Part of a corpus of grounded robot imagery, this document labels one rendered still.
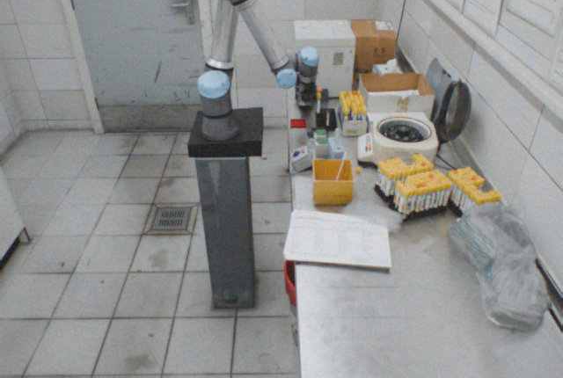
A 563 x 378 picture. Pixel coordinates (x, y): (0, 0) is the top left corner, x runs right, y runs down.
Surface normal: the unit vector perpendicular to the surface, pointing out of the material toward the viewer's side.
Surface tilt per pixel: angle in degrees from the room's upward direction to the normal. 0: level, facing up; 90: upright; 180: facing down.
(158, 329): 0
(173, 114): 90
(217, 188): 90
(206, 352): 0
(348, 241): 0
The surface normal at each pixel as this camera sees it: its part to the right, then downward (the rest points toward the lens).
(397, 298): -0.01, -0.84
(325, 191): -0.04, 0.55
